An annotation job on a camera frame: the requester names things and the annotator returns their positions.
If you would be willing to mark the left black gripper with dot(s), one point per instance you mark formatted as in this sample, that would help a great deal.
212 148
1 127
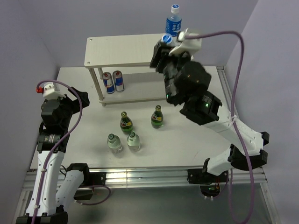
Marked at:
75 104

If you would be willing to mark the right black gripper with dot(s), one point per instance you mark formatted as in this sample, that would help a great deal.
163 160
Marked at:
160 52

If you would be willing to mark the blue label water bottle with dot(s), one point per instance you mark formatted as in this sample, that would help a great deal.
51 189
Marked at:
167 39
173 22

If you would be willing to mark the green glass bottle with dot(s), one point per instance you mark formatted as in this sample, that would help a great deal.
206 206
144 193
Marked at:
157 117
126 123

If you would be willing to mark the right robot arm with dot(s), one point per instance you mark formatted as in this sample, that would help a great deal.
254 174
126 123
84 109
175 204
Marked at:
205 109

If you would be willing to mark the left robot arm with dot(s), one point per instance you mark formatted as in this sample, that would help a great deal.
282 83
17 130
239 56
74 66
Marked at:
49 203

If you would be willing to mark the beige two-tier shelf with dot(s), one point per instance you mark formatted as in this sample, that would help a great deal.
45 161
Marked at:
131 54

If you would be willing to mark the right red bull can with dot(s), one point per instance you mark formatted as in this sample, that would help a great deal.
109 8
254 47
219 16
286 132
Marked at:
118 81

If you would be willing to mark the red bull can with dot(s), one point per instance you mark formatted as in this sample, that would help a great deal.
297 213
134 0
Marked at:
118 81
108 82

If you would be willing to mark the left red bull can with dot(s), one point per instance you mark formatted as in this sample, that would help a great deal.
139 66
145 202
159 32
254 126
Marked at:
108 82

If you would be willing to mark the left clear glass bottle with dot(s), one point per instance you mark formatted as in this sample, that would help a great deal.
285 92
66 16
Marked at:
114 143

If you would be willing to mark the clear glass bottle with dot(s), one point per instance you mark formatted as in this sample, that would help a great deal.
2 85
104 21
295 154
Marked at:
133 142
114 143

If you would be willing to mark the right clear glass bottle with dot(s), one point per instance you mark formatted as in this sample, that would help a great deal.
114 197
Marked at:
133 142

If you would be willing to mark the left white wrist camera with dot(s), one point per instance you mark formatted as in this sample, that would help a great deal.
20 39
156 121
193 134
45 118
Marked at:
50 91

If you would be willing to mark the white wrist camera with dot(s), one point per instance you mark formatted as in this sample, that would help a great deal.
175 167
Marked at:
182 44
50 91

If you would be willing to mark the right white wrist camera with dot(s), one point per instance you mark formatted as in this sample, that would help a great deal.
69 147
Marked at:
182 44

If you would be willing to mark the aluminium frame rail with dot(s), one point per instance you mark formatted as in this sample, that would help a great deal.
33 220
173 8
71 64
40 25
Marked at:
130 172

